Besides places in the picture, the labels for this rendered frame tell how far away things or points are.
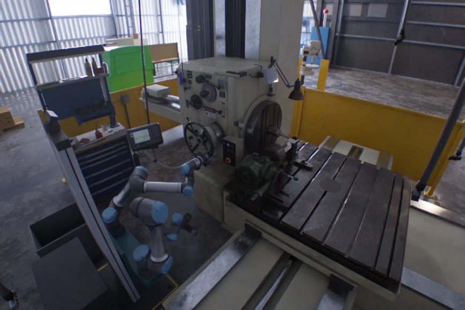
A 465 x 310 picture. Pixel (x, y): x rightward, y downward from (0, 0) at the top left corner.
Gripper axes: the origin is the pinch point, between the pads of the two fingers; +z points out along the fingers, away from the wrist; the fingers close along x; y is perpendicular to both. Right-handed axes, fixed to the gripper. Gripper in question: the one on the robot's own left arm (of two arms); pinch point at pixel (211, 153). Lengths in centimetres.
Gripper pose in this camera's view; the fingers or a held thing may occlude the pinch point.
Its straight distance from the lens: 184.6
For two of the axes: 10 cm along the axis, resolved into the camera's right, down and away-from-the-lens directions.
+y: 2.6, -7.4, -6.2
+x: -7.2, -5.8, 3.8
